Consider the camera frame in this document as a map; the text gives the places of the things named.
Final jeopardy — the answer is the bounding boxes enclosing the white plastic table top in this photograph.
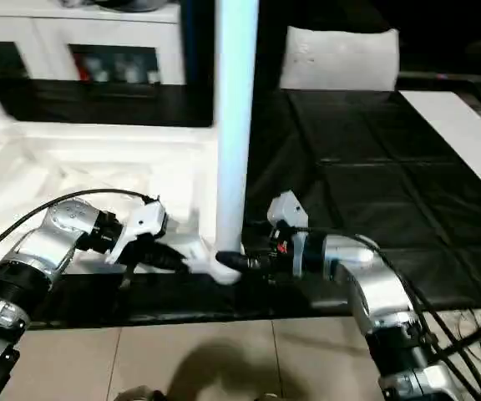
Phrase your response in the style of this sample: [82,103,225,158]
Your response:
[0,119,251,287]

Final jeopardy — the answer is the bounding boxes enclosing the black work mat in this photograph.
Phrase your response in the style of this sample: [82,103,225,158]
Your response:
[0,77,481,328]

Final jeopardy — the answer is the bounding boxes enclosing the black stand leg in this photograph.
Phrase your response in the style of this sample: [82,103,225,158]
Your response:
[434,317,481,362]

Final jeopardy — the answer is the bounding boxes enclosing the white plastic bag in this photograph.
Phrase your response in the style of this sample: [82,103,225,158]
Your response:
[278,25,401,92]

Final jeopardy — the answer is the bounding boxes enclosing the white flat board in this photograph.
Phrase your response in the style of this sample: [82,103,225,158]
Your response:
[399,90,481,211]

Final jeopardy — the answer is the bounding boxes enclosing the white cabinet with glass doors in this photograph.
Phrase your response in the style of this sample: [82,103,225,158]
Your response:
[0,0,188,86]

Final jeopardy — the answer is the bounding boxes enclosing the metal cooking pot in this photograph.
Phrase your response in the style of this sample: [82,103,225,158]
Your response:
[61,0,180,12]

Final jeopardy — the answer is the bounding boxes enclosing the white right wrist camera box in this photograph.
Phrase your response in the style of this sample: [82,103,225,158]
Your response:
[266,190,311,243]

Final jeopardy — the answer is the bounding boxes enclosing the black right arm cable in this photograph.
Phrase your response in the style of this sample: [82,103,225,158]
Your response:
[292,226,481,401]

